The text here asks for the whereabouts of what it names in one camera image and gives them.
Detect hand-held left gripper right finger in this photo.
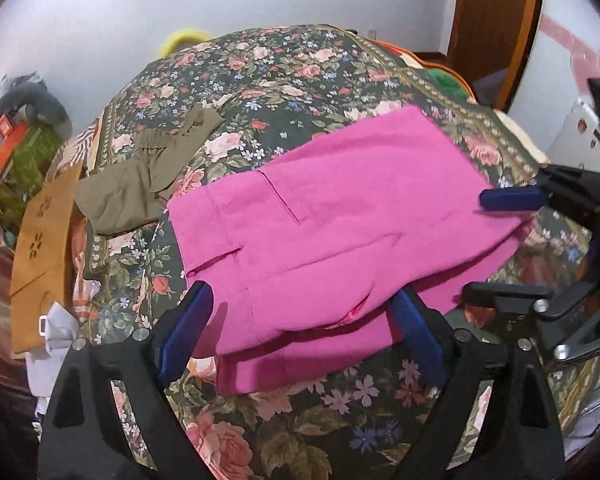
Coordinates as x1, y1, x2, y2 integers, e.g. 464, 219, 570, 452
386, 286, 567, 480

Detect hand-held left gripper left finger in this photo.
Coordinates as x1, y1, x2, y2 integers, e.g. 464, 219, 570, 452
38, 280, 216, 480

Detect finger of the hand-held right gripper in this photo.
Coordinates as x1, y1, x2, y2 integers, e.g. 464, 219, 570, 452
461, 280, 600, 356
479, 164, 600, 233

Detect pink pants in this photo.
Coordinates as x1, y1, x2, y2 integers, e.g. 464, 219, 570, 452
167, 105, 531, 397

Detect white cloth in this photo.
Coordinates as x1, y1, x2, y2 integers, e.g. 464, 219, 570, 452
25, 302, 81, 413

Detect green blanket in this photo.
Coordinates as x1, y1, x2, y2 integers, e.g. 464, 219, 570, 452
422, 65, 473, 102

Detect olive green garment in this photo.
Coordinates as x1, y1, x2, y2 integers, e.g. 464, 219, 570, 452
72, 104, 226, 236

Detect wooden door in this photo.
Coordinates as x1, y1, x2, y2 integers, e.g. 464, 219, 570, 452
445, 0, 548, 111

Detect floral bedspread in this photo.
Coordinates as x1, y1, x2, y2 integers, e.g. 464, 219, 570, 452
65, 24, 600, 480

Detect pile of clutter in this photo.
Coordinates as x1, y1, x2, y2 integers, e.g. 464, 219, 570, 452
0, 72, 73, 233

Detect yellow fluffy object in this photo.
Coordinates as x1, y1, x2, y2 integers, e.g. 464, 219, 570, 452
159, 30, 213, 57

